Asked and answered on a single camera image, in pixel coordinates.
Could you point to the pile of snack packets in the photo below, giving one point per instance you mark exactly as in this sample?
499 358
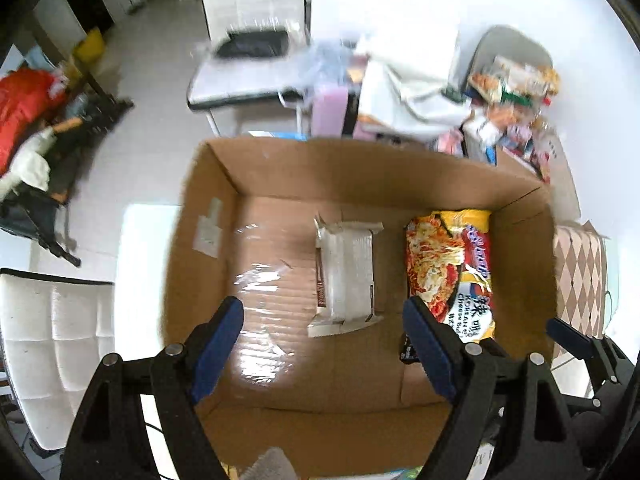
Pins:
510 105

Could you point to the large cardboard box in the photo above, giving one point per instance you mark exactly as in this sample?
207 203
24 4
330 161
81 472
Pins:
280 410

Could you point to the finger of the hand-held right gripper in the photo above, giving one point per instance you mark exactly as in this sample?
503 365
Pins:
570 337

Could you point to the clear plastic bag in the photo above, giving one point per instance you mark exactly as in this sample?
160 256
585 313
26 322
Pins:
327 62

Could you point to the red yellow noodle packet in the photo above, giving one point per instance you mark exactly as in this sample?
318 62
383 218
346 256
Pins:
440 260

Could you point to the red bag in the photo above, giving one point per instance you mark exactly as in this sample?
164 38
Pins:
25 105

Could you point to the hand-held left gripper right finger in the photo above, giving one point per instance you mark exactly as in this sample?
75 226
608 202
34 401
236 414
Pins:
430 352

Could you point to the white cloth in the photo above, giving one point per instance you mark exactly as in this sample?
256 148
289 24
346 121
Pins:
27 165

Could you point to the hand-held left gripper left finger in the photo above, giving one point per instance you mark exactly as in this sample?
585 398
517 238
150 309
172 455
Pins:
217 352

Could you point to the silver snack packet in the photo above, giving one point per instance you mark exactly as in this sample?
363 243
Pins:
347 270

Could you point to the blue green snack packet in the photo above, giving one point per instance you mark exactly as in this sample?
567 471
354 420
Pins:
277 136

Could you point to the white plastic bag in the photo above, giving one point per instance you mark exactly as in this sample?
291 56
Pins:
410 75

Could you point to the beige diamond pattern box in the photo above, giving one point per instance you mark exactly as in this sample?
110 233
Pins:
580 270

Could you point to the pink box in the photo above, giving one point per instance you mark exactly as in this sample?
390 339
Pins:
329 110

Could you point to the black bag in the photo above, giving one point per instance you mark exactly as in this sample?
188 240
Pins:
255 42

